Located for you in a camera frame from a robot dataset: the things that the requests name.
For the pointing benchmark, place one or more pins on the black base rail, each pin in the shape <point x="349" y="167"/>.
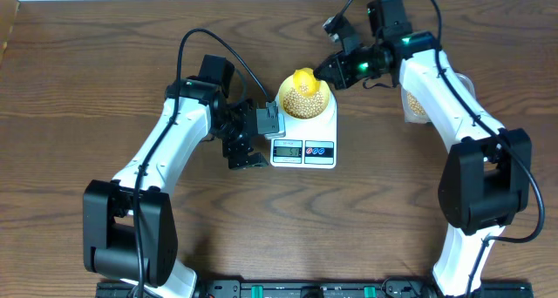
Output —
<point x="392" y="287"/>

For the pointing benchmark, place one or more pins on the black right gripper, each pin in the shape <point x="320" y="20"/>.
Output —
<point x="343" y="79"/>

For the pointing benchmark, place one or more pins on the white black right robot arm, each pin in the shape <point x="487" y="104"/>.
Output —
<point x="484" y="183"/>

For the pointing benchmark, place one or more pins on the pale yellow bowl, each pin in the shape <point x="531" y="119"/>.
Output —
<point x="287" y="84"/>

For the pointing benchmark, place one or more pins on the soybeans in bowl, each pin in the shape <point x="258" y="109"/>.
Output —
<point x="301" y="107"/>

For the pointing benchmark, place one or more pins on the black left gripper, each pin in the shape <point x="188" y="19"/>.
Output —
<point x="240" y="145"/>

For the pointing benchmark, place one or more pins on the white digital kitchen scale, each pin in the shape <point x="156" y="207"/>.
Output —
<point x="308" y="143"/>

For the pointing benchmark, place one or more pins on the clear plastic container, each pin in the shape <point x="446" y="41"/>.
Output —
<point x="410" y="117"/>

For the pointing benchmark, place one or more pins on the yellow plastic scoop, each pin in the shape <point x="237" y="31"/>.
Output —
<point x="305" y="83"/>

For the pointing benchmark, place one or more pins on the soybeans in container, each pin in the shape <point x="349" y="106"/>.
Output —
<point x="414" y="105"/>

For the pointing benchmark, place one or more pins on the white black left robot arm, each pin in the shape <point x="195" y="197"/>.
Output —
<point x="129" y="233"/>

